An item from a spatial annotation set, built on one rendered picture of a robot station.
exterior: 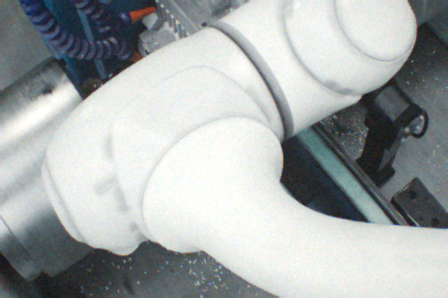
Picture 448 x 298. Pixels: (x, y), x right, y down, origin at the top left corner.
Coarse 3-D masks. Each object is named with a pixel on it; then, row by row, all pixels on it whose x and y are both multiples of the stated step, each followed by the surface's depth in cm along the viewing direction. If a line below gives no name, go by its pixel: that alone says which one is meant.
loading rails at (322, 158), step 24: (288, 144) 106; (312, 144) 100; (336, 144) 99; (312, 168) 103; (336, 168) 99; (360, 168) 97; (288, 192) 97; (336, 192) 100; (360, 192) 97; (336, 216) 106; (360, 216) 96; (384, 216) 95
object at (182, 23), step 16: (160, 0) 89; (176, 0) 89; (192, 0) 89; (208, 0) 87; (224, 0) 86; (240, 0) 89; (176, 16) 87; (192, 16) 88; (208, 16) 88; (224, 16) 87; (192, 32) 86
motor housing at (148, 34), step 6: (162, 24) 93; (150, 30) 95; (162, 30) 93; (168, 30) 92; (144, 36) 95; (150, 36) 94; (174, 36) 92; (144, 42) 94; (138, 48) 97; (144, 54) 96
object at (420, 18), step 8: (408, 0) 90; (416, 0) 91; (424, 0) 92; (432, 0) 94; (440, 0) 95; (416, 8) 92; (424, 8) 94; (432, 8) 95; (440, 8) 98; (416, 16) 94; (424, 16) 96; (432, 16) 100; (416, 24) 96
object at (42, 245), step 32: (64, 64) 85; (0, 96) 81; (32, 96) 78; (64, 96) 78; (0, 128) 77; (32, 128) 76; (0, 160) 75; (32, 160) 75; (0, 192) 74; (32, 192) 75; (0, 224) 75; (32, 224) 76; (32, 256) 77; (64, 256) 81
